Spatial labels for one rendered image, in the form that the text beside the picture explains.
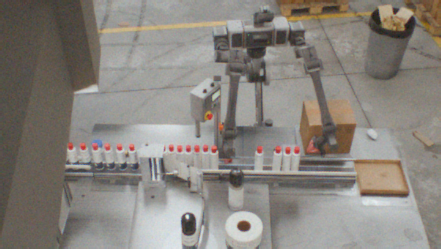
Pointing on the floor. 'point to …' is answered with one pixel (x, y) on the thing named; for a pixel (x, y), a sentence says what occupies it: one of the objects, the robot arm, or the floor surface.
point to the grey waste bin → (384, 55)
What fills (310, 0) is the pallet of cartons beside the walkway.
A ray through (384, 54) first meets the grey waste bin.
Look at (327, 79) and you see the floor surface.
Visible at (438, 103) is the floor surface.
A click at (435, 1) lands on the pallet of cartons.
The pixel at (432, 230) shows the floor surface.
